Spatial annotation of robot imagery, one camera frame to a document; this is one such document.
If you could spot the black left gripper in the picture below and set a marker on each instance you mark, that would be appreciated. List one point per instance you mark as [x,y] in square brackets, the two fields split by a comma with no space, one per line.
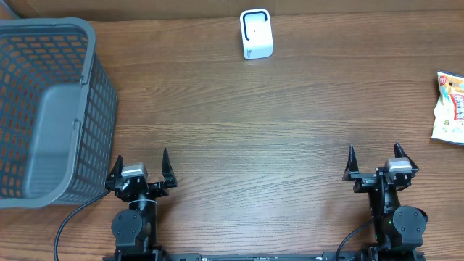
[169,181]

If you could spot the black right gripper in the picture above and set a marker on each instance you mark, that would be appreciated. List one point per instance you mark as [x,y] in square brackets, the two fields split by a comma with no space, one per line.
[363,181]

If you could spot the yellow red snack bag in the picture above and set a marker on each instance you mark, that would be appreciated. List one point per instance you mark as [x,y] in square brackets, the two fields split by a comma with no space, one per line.
[448,112]

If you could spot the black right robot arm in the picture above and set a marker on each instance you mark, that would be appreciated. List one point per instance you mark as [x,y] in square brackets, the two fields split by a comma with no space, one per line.
[398,229]

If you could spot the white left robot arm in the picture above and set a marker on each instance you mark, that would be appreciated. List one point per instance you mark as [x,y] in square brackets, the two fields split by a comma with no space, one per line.
[135,228]

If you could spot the white barcode scanner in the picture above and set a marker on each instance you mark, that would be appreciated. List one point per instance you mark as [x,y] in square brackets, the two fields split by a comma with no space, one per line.
[256,33]

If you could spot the grey plastic shopping basket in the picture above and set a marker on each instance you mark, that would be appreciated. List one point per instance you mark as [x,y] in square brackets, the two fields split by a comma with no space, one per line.
[58,113]

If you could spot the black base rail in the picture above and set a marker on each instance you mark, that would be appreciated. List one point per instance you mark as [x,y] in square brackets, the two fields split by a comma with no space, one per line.
[326,256]

